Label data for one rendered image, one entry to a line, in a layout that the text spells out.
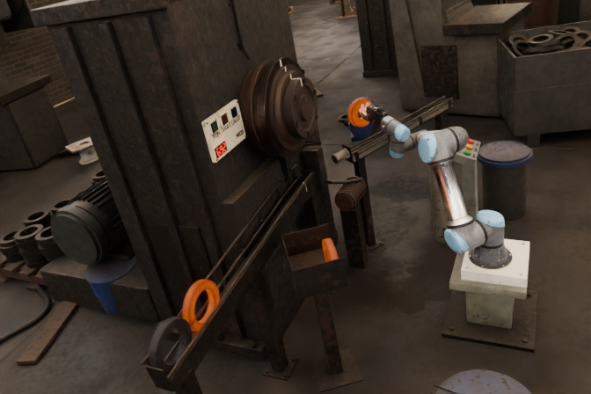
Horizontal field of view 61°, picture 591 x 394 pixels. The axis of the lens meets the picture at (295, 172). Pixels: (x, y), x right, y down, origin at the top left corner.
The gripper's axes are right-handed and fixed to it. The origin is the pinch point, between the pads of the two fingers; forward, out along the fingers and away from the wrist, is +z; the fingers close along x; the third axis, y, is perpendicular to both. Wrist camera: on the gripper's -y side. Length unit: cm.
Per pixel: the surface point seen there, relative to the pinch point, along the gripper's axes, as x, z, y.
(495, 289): 7, -107, -37
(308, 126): 43.6, -14.7, 13.0
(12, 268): 202, 119, -114
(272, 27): 36, 28, 46
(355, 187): 14.2, -16.0, -38.0
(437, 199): -30, -37, -53
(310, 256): 73, -60, -18
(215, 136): 91, -19, 28
